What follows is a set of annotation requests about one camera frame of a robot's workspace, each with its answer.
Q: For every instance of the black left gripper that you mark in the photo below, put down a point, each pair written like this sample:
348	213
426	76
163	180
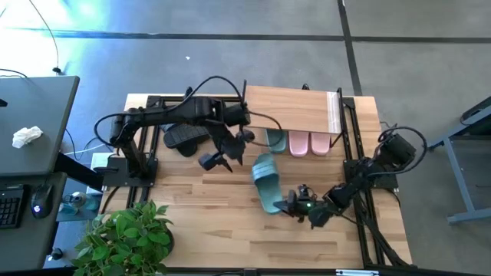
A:
228	143

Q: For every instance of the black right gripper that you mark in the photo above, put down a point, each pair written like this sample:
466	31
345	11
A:
307	203

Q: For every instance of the green slide sandal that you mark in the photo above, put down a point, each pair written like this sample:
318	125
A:
268	188
276	142

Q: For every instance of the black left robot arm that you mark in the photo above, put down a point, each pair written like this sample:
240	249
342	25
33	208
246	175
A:
165	113

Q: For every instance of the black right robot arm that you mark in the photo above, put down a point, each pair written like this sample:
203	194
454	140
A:
397	149

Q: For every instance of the wooden shelf with black legs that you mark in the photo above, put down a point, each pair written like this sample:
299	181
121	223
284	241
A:
291	109

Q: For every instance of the black slide sandal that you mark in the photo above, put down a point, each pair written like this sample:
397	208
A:
188	152
188	135

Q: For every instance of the green potted plant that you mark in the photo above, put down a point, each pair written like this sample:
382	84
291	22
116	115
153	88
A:
126	237

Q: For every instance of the white box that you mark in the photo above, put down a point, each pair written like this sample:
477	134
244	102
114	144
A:
100	161

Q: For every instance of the clear water bottle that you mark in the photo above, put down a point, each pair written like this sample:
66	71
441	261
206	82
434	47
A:
76	201

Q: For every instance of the grey side table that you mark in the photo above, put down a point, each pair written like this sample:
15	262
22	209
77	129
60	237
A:
456	176

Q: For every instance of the black computer mouse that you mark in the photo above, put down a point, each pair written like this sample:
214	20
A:
41	199

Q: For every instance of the small black round object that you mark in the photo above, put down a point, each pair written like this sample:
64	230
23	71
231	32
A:
56	254

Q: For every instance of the grey desk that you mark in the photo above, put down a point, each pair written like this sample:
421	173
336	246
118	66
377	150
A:
38	103

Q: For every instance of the crumpled white tissue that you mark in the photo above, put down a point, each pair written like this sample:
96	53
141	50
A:
27	136

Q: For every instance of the dark desk with keyboard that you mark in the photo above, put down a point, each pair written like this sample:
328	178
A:
23	245

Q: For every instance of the black keyboard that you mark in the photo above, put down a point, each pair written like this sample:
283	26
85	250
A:
9	209

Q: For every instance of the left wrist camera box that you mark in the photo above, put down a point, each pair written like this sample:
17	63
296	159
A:
210	161

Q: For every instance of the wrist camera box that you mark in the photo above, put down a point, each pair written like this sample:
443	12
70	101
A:
320	217
210	161

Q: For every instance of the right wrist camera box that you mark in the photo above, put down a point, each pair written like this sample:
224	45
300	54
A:
320	217

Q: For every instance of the silver frame bracket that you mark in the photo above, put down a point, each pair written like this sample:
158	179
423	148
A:
356	273

